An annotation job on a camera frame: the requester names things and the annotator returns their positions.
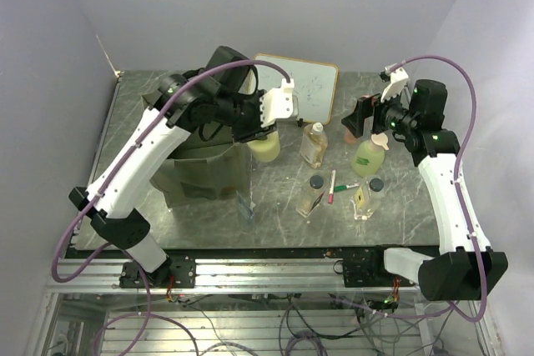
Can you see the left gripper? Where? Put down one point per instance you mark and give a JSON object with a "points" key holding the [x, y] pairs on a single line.
{"points": [[254, 131]]}

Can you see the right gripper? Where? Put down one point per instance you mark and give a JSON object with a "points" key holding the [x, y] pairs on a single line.
{"points": [[355, 120]]}

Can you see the yellow-green lotion bottle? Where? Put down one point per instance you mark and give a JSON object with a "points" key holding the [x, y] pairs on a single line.
{"points": [[265, 150]]}

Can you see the clear bottle yellow label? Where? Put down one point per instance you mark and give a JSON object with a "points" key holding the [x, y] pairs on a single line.
{"points": [[368, 197]]}

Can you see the clear bottle black label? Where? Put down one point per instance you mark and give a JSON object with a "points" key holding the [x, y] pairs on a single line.
{"points": [[311, 195]]}

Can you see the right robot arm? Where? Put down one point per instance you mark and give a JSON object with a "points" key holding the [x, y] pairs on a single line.
{"points": [[466, 267]]}

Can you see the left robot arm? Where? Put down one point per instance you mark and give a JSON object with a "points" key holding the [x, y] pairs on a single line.
{"points": [[183, 103]]}

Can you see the green canvas bag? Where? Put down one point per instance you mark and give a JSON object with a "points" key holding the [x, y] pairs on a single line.
{"points": [[211, 167]]}

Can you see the orange bottle pink cap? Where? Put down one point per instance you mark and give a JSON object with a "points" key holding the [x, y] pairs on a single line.
{"points": [[349, 136]]}

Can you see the green bottle beige pump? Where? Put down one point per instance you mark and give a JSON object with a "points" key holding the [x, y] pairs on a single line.
{"points": [[370, 155]]}

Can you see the amber pump soap bottle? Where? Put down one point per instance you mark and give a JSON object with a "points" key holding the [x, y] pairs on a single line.
{"points": [[314, 144]]}

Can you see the small whiteboard with stand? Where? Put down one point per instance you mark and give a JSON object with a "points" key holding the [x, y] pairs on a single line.
{"points": [[315, 85]]}

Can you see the green whiteboard marker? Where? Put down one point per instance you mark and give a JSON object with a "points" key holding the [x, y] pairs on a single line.
{"points": [[343, 187]]}

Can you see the pink whiteboard marker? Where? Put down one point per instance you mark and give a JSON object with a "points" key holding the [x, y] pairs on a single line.
{"points": [[332, 187]]}

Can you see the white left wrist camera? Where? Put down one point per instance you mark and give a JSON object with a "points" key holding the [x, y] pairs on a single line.
{"points": [[278, 104]]}

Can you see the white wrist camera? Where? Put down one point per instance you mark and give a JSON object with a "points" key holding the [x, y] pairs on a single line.
{"points": [[397, 79], [278, 104]]}

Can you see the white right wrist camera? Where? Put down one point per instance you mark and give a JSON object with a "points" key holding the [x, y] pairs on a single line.
{"points": [[397, 79]]}

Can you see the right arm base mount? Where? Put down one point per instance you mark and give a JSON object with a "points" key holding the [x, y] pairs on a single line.
{"points": [[364, 267]]}

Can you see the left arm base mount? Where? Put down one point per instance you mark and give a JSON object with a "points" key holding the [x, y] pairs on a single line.
{"points": [[178, 272]]}

